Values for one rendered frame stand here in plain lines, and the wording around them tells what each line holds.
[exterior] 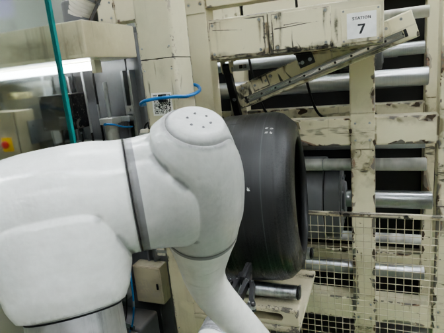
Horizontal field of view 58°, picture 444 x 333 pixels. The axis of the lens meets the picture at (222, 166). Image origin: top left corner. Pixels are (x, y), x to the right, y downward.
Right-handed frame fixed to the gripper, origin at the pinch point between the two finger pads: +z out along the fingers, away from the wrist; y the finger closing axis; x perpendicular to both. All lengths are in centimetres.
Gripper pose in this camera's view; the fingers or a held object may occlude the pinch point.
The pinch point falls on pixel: (246, 273)
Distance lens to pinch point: 118.0
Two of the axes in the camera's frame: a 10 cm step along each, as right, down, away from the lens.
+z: 3.3, -3.8, 8.6
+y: -9.3, 0.0, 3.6
